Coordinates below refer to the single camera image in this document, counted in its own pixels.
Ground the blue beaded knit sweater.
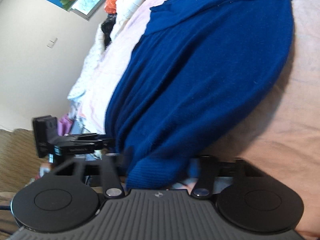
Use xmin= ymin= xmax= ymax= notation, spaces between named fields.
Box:
xmin=105 ymin=0 xmax=294 ymax=190

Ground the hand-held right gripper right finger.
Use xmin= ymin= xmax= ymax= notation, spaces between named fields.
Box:
xmin=189 ymin=155 xmax=266 ymax=201

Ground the brown striped sofa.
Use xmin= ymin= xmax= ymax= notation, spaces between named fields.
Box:
xmin=0 ymin=128 xmax=54 ymax=200

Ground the white puffer jacket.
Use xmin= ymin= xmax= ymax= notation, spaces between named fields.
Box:
xmin=110 ymin=0 xmax=150 ymax=40

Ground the window with metal frame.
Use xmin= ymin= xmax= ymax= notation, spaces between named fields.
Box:
xmin=71 ymin=0 xmax=106 ymax=21

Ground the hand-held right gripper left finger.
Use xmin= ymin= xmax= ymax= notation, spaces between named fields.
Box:
xmin=52 ymin=152 xmax=127 ymax=200

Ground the lilac cloth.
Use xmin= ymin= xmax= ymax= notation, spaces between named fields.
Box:
xmin=58 ymin=114 xmax=73 ymax=137

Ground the black lace cloth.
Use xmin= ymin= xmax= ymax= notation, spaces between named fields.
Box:
xmin=101 ymin=15 xmax=118 ymax=48

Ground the pink plush bed blanket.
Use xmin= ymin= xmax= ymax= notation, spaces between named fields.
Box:
xmin=75 ymin=0 xmax=320 ymax=238

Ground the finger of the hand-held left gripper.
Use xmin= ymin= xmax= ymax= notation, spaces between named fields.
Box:
xmin=66 ymin=133 xmax=118 ymax=147

